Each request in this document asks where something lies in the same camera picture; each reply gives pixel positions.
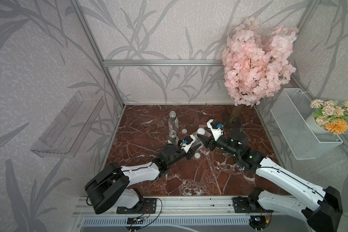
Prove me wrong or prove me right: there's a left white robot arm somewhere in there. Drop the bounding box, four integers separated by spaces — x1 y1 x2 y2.
85 144 201 215

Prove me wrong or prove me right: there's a clear acrylic wall shelf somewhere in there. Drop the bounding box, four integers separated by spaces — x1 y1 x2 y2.
31 91 105 159

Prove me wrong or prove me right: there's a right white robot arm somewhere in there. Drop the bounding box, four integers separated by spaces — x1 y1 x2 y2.
197 127 343 232

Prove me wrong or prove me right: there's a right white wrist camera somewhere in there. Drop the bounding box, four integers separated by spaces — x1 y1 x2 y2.
207 119 225 141

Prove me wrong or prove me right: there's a right base wiring bundle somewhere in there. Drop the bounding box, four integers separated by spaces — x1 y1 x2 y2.
248 213 273 232

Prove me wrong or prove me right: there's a white wire mesh basket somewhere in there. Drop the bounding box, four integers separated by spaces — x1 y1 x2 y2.
271 88 343 160

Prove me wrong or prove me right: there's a pink artificial blossom tree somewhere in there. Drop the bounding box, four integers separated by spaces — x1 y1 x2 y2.
222 17 299 106

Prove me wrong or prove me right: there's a potted pastel flower bouquet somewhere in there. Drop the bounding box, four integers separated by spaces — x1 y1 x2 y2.
306 99 348 135

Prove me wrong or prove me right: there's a far clear plastic bottle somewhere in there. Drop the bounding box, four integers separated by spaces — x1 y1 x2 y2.
168 111 179 132

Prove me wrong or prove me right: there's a middle clear plastic bottle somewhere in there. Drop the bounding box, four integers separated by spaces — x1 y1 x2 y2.
167 130 179 146

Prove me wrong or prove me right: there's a square clear plastic bottle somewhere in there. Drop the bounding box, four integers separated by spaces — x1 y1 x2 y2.
191 131 203 147

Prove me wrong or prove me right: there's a left black base cable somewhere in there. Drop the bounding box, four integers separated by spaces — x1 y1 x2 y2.
125 197 163 232

